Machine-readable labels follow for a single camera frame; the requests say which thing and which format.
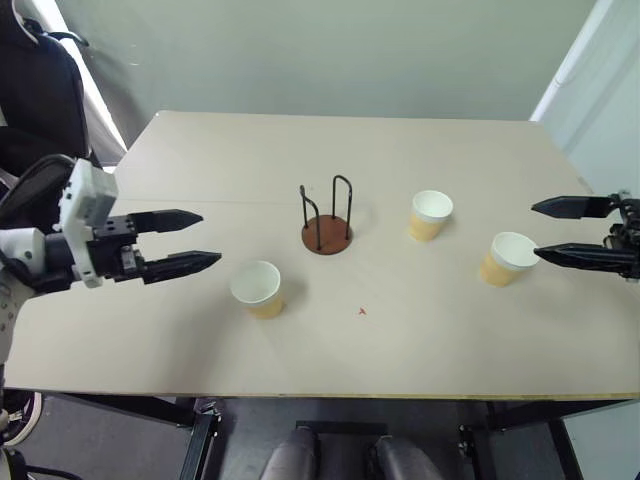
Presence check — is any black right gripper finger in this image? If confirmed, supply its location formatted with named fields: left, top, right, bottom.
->
left=530, top=195, right=615, bottom=222
left=533, top=242, right=640, bottom=277

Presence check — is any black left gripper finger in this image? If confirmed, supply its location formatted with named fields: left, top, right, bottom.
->
left=141, top=250, right=223, bottom=287
left=130, top=209, right=204, bottom=236

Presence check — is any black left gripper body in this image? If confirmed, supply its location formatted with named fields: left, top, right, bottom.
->
left=87, top=213, right=152, bottom=285

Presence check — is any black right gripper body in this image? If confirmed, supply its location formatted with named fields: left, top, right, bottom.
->
left=602, top=191, right=640, bottom=282

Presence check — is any yellow paper cup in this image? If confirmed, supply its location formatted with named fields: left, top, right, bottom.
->
left=479, top=230, right=542, bottom=289
left=229, top=259, right=286, bottom=320
left=406, top=189, right=455, bottom=243

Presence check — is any black office chair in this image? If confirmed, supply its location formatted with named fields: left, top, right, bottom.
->
left=0, top=13, right=104, bottom=177

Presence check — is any dark grey rounded shape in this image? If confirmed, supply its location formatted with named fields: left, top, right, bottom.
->
left=368, top=434, right=445, bottom=480
left=259, top=427, right=322, bottom=480

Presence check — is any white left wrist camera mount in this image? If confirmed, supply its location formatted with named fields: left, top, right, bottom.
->
left=56, top=158, right=119, bottom=289

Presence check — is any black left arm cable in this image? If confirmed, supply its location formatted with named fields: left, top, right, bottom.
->
left=0, top=153, right=77, bottom=227

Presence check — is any brown cup holder stand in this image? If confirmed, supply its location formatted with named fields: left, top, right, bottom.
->
left=298, top=174, right=355, bottom=257

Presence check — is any black metal table frame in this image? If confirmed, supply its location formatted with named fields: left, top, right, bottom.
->
left=42, top=393, right=640, bottom=480

